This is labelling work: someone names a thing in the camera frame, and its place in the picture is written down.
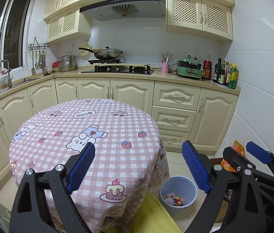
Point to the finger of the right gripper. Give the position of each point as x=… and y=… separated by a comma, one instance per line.
x=246, y=165
x=265, y=157

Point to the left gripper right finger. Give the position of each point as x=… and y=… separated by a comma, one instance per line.
x=245, y=212

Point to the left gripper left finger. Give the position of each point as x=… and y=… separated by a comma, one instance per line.
x=30, y=211

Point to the light blue trash bin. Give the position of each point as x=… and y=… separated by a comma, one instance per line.
x=177, y=194

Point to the kitchen window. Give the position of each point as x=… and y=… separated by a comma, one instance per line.
x=13, y=20

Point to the orange rice bag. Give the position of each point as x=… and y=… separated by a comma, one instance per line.
x=232, y=156

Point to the brown cardboard box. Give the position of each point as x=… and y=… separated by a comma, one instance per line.
x=221, y=198

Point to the cream lower cabinets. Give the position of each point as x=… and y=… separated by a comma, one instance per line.
x=181, y=108

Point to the cream cabinets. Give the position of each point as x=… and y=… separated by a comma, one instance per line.
x=211, y=19
x=181, y=108

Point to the green yellow oil bottle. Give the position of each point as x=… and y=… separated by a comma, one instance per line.
x=233, y=77

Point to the yellow cloth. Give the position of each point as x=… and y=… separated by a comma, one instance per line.
x=151, y=218

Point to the red soy sauce bottle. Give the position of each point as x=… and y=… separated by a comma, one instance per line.
x=207, y=68

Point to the dark glass bottle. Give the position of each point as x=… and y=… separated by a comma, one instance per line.
x=220, y=72

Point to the green electric cooker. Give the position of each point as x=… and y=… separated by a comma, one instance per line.
x=189, y=68

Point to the pink checkered tablecloth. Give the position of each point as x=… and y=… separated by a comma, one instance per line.
x=129, y=152

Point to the pink utensil holder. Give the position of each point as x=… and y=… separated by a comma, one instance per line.
x=165, y=68

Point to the chrome sink faucet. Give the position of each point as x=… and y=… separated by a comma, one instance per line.
x=7, y=71

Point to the steel steamer pot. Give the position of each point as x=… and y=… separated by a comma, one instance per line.
x=67, y=62

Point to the cream upper cabinets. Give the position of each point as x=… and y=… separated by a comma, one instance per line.
x=211, y=19

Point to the black gas stove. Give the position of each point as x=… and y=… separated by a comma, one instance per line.
x=117, y=66

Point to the hanging utensil rack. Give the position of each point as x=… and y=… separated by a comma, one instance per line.
x=38, y=53

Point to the steel wok with lid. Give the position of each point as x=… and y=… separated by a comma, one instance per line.
x=104, y=53

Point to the range hood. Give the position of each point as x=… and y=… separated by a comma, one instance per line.
x=109, y=10

